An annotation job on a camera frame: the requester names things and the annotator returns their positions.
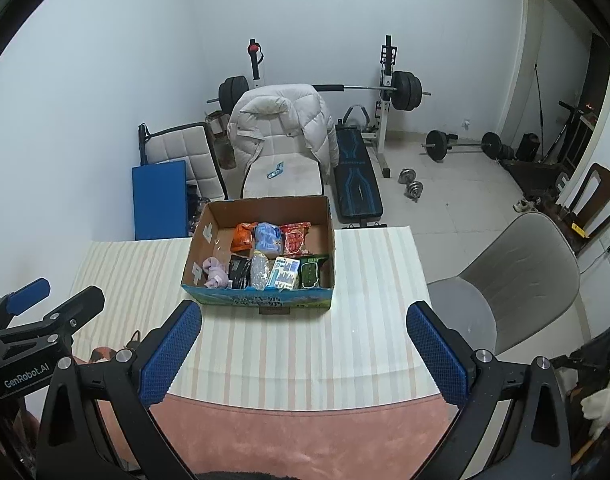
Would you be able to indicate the black metal rack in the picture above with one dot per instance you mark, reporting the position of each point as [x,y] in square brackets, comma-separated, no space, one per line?
[572,130]

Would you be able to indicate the orange snack packet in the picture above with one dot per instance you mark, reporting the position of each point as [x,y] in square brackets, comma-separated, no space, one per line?
[242,237]

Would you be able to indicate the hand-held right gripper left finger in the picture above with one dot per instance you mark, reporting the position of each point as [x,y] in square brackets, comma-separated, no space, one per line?
[172,350]

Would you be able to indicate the grey shell chair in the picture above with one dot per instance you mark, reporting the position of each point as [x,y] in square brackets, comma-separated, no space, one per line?
[525,260]

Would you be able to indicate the blue packet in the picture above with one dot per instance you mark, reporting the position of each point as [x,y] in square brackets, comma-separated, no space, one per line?
[267,237]

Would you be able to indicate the short barbell with black plates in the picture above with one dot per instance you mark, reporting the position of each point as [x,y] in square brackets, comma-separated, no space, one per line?
[437,145]

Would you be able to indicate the white puffer jacket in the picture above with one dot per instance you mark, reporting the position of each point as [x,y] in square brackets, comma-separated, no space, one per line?
[280,125]

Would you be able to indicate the purple socks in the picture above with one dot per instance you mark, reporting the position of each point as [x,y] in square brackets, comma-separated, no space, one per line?
[216,270]

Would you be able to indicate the yellow tag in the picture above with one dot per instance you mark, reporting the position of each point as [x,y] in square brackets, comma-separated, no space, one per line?
[578,230]

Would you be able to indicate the clear shiny packet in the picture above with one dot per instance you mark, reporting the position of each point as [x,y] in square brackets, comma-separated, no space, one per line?
[259,270]

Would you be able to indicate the blue folded mat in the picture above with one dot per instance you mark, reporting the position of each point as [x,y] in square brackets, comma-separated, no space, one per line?
[160,200]

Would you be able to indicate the red snack packet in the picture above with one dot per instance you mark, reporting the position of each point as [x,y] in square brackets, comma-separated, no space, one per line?
[295,240]

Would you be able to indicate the white slippers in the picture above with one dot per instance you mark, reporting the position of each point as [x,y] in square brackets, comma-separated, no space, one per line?
[526,204]

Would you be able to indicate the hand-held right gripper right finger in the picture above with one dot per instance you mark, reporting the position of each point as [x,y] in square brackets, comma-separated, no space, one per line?
[435,355]

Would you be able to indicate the dark low stand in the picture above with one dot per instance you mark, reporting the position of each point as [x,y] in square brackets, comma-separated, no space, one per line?
[535,175]

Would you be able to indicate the long barbell with black plates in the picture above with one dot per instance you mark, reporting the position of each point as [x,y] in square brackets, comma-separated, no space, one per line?
[405,90]

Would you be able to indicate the black pole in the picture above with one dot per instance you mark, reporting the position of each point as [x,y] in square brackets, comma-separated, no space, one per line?
[538,97]

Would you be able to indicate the white barbell rack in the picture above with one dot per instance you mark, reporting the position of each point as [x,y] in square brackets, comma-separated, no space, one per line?
[255,67]

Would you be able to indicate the white cloth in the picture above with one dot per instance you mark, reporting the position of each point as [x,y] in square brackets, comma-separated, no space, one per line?
[602,402]

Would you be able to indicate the white upholstered chair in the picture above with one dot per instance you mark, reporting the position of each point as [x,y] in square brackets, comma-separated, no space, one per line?
[290,182]

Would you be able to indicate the striped cat print tablecloth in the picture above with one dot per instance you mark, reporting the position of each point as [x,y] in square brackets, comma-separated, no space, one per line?
[285,350]

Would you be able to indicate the brown wooden chair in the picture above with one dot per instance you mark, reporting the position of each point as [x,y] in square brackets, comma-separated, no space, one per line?
[599,167]

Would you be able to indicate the cardboard box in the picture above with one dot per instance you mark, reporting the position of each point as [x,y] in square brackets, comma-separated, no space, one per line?
[265,207]

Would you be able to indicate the folded white quilted chair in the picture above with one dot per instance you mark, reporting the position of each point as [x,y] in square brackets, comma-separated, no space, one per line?
[177,145]

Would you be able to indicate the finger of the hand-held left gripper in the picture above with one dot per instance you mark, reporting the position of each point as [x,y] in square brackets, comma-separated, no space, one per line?
[32,290]
[80,305]

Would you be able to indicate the chrome dumbbell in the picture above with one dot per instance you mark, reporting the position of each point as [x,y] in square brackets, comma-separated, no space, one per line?
[413,190]
[407,175]

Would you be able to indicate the black weight bench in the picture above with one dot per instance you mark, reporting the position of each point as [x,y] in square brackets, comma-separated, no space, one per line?
[355,180]

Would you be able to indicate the white blue tissue pack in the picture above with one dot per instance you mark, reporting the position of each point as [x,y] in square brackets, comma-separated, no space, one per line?
[284,272]

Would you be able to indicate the green packet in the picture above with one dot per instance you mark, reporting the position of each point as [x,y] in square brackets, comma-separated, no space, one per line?
[311,272]

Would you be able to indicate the small blue wrapper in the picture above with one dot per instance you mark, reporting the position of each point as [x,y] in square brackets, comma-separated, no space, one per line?
[275,170]

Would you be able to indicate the dark fleece garment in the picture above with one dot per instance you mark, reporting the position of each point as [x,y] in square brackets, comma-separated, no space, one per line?
[245,476]

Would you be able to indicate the black packet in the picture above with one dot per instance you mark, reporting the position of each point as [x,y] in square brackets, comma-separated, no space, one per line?
[239,270]

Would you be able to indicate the large clear water bottle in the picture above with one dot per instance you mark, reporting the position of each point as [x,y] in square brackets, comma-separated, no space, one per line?
[224,147]

